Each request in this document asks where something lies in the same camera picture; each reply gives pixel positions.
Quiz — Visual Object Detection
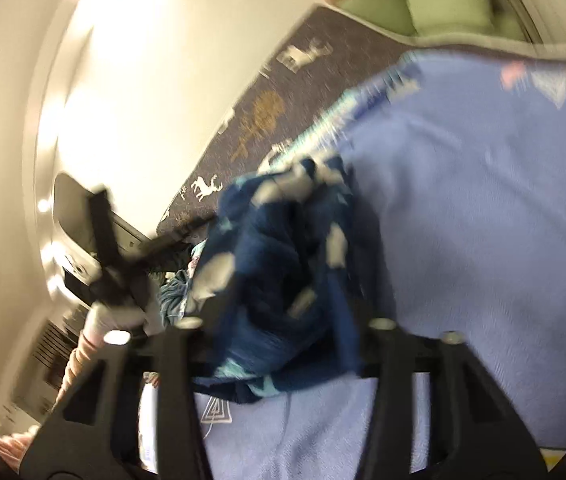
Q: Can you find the blue tree-print bed sheet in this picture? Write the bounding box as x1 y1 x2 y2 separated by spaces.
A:
138 52 566 480

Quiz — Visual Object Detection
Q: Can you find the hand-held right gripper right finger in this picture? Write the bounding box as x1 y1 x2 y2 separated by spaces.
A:
358 317 548 480

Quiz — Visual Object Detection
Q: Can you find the purple deer-print mattress cover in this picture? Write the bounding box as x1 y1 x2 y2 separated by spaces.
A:
155 4 566 241

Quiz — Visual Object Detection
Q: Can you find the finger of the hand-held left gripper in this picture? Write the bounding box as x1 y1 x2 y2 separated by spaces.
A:
130 214 221 272

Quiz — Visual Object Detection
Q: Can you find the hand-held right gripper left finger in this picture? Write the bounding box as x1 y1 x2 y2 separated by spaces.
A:
20 316 215 480

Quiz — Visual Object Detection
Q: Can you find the person's left forearm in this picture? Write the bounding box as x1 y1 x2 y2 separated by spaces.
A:
54 317 111 413

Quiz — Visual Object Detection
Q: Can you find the navy fleece garment white print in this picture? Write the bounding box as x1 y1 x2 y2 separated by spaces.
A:
190 152 395 407

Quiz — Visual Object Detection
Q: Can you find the pile of dark clothes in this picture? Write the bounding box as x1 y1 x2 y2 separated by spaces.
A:
157 240 209 333

